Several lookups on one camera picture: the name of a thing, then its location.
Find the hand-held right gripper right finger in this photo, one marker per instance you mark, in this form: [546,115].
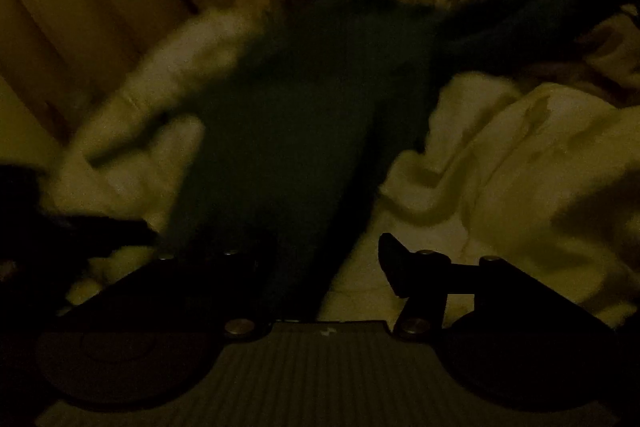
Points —
[395,259]

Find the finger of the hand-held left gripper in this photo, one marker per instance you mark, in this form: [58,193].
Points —
[110,232]

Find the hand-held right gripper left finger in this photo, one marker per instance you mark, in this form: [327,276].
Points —
[220,268]

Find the dark green garment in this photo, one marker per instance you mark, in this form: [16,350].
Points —
[300,132]

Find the cream wooden panel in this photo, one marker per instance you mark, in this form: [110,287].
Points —
[75,7]

